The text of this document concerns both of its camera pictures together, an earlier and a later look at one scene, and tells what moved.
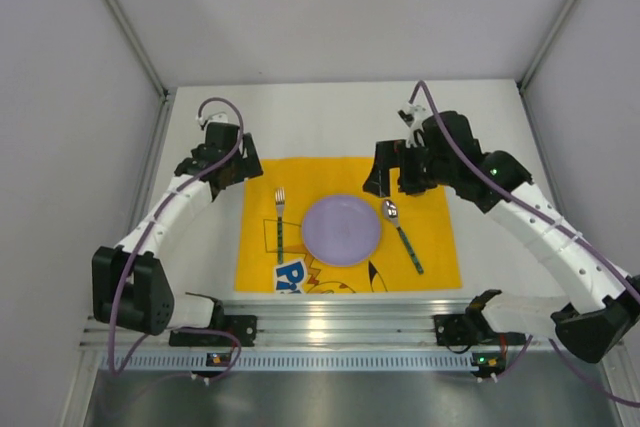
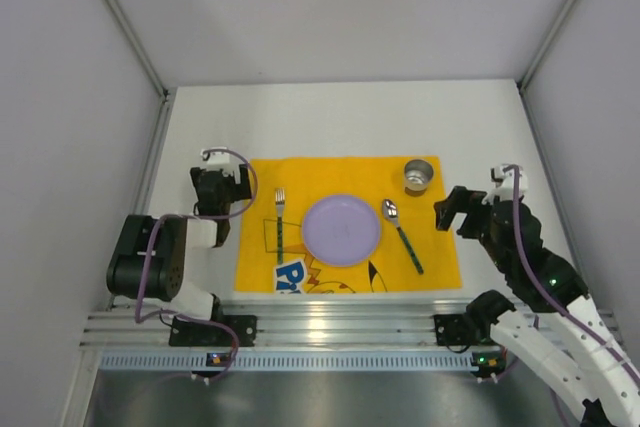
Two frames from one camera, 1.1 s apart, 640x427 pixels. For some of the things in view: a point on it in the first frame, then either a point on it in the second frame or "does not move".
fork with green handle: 280,196 does not move
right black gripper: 403,170 to 470,212
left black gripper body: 239,167 to 212,192
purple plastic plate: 341,230 does not move
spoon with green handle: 390,213 does not move
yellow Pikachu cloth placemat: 415,251 does not move
